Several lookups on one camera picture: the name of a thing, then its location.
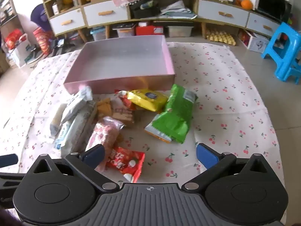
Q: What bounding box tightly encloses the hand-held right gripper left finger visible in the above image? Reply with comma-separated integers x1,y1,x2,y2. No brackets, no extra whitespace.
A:
30,144,120,195

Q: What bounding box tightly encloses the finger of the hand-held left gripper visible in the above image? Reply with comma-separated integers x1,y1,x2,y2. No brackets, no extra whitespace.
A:
0,172,26,191
0,154,19,169

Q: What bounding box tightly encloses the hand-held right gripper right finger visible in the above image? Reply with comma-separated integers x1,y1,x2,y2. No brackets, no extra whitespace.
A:
182,143,270,192

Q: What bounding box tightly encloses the pink white snack packet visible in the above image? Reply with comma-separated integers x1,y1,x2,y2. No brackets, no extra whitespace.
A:
86,116,125,172

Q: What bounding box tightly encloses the clear cracker packet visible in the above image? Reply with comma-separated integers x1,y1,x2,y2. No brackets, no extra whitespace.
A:
63,101,97,157

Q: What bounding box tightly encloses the white blue snack packet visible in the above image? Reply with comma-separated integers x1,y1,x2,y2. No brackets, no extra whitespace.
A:
55,120,77,150

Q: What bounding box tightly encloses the small orange biscuit packet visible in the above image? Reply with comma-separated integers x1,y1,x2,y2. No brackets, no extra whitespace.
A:
97,98,112,121

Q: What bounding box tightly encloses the brown biscuit packet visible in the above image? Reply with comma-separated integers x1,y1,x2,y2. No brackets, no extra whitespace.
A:
110,98,136,126

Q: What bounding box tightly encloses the green snack packet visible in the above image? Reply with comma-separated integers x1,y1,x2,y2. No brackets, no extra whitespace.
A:
144,84,198,144

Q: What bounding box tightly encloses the orange red snack packet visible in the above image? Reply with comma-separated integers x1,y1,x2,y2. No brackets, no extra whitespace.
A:
114,90,136,111

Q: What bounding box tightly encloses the yellow snack packet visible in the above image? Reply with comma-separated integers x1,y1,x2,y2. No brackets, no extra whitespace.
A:
127,89,169,112

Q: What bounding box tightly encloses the pink cardboard box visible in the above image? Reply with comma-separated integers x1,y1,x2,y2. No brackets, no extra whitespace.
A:
64,35,176,95

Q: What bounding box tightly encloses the cherry print cloth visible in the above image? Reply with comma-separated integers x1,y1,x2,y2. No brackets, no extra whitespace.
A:
0,42,286,195

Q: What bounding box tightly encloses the black folded tripod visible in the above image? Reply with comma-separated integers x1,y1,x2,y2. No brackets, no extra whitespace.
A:
50,39,71,55

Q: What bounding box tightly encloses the red and white bag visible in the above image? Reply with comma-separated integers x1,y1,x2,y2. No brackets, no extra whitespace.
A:
5,29,31,68

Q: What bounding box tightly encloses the blue plastic stool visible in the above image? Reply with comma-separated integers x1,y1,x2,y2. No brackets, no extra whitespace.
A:
274,58,301,85
261,22,301,62

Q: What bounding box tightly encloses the yellow egg tray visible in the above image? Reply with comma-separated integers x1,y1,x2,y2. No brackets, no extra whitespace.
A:
206,29,236,46

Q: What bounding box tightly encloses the clear bin with blue lid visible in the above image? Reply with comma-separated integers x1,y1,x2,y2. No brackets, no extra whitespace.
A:
90,27,106,42

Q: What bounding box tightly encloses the white printed box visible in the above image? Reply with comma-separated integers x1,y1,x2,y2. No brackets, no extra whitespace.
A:
247,31,270,52

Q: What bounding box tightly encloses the red patterned bag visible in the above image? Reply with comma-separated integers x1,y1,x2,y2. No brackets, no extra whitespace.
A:
33,27,52,56

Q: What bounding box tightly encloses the clear storage bin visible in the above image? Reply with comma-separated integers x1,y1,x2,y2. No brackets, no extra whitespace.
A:
167,24,194,38
117,27,136,38

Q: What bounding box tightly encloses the red cardboard box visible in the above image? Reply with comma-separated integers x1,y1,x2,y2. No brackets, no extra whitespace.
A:
135,25,164,36

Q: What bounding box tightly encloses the wooden cabinet with white drawers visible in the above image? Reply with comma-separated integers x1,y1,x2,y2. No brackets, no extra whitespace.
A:
39,0,283,43

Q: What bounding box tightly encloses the purple cap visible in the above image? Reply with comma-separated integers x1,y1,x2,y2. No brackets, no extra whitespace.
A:
30,2,51,32

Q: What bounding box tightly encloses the white green folded cloth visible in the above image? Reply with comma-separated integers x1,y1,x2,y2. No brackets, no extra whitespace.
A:
160,0,198,19

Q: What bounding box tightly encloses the wooden bookshelf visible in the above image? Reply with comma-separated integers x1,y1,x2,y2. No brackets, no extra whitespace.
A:
0,0,19,43

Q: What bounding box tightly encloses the black bag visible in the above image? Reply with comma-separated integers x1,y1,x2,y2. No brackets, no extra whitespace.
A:
129,0,162,19

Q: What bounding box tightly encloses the black microwave oven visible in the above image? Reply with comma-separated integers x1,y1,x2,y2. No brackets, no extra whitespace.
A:
255,0,292,24

